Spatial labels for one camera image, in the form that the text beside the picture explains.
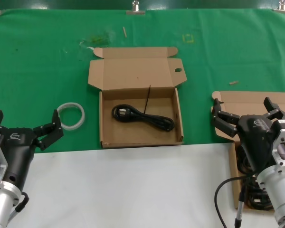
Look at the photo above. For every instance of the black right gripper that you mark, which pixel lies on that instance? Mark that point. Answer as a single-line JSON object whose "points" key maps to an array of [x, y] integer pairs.
{"points": [[257, 141]]}

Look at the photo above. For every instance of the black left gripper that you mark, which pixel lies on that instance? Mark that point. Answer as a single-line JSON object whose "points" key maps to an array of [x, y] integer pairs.
{"points": [[19, 147]]}

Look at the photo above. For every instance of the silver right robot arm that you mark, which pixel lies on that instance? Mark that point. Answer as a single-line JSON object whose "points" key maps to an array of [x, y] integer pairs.
{"points": [[279, 196]]}

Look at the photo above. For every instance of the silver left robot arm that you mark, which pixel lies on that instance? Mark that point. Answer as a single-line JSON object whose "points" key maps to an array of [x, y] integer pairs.
{"points": [[1, 206]]}

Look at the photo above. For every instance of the open flat cardboard box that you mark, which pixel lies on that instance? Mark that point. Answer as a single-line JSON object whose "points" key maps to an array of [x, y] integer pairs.
{"points": [[137, 71]]}

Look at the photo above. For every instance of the small wood chip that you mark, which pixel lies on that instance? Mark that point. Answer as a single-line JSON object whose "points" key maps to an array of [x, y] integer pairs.
{"points": [[234, 82]]}

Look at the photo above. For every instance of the clear tape roll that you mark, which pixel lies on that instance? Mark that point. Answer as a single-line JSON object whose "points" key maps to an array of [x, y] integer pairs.
{"points": [[71, 127]]}

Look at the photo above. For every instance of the green table cloth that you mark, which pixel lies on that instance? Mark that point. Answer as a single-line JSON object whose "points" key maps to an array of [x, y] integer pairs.
{"points": [[38, 71]]}

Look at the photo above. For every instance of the clear plastic scrap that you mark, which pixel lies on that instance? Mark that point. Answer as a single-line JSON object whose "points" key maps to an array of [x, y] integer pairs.
{"points": [[97, 38]]}

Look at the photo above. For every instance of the small wooden stick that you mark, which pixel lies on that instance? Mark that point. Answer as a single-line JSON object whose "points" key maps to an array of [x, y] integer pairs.
{"points": [[125, 31]]}

